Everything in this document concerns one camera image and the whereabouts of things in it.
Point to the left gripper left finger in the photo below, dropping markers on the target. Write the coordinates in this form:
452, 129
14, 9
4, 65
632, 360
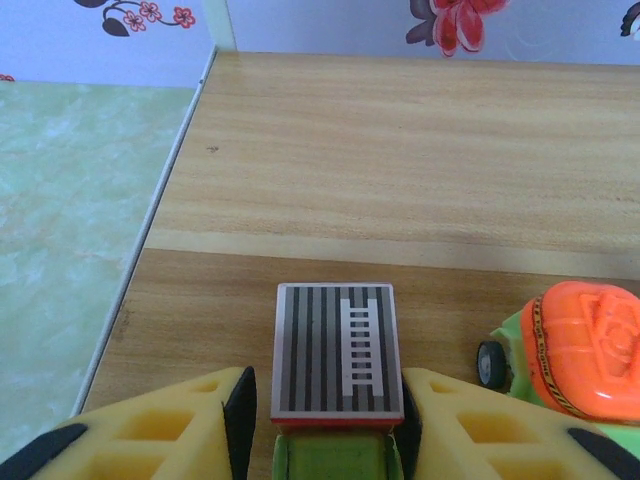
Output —
150, 430

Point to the orange and green toy car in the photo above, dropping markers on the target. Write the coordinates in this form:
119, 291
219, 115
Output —
580, 345

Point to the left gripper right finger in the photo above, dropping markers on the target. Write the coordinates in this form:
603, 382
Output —
500, 435

